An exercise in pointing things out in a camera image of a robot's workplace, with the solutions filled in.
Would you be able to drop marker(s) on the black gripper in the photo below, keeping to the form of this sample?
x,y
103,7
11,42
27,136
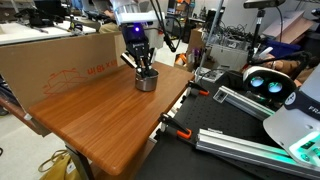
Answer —
x,y
138,46

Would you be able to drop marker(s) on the steel measuring jar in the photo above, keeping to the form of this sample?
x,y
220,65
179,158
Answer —
x,y
148,82

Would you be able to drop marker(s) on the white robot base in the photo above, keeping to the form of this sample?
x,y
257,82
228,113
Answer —
x,y
296,125

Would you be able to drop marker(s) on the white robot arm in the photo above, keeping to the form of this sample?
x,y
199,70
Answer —
x,y
129,11

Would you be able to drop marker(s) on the orange black clamp far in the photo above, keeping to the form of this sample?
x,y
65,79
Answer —
x,y
198,87

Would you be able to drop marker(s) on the orange black clamp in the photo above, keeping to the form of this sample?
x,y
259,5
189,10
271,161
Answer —
x,y
198,87
181,130

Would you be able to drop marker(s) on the orange black clamp near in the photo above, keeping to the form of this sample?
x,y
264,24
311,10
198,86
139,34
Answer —
x,y
181,130

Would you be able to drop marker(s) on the black perforated breadboard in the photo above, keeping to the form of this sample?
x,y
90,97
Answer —
x,y
175,158

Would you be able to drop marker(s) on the brown cardboard box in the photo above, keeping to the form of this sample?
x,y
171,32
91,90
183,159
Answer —
x,y
37,70

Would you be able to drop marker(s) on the white VR headset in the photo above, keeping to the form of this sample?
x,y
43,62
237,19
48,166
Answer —
x,y
268,83

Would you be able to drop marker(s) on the yellow bag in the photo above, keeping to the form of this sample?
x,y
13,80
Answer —
x,y
59,166

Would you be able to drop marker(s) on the aluminium extrusion rail far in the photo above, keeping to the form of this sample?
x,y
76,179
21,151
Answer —
x,y
245,104

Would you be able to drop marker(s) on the aluminium extrusion rail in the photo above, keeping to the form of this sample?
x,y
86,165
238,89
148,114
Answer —
x,y
254,153
245,104

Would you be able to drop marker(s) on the aluminium extrusion rail near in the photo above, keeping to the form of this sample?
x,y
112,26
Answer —
x,y
254,153

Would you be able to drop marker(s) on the black camera tripod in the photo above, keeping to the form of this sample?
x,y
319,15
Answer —
x,y
260,5

